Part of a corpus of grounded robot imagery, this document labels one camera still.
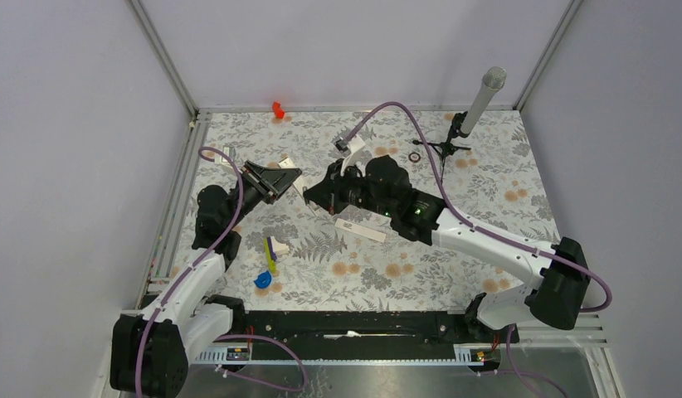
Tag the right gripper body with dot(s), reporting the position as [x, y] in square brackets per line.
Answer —
[353, 190]

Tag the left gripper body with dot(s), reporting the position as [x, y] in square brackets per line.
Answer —
[255, 183]

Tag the white remote battery cover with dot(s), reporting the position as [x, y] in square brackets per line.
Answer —
[360, 230]

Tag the white remote control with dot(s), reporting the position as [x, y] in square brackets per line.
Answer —
[299, 184]

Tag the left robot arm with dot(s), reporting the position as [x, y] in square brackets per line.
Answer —
[152, 350]

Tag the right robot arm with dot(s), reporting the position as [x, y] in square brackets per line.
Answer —
[553, 281]

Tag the red toy block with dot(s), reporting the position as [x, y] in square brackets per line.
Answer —
[278, 111]

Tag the poker chip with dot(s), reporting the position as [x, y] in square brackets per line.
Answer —
[414, 157]

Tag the black microphone tripod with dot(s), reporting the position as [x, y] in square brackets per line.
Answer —
[446, 148]

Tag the floral tablecloth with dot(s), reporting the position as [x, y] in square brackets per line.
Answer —
[497, 181]

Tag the grey microphone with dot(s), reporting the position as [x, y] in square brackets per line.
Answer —
[491, 83]

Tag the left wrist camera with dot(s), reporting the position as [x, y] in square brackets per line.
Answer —
[226, 157]

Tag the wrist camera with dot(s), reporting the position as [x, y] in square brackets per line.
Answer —
[226, 157]
[351, 150]

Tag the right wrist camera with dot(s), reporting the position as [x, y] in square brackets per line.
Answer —
[351, 150]

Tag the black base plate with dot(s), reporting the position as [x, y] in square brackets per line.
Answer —
[370, 336]

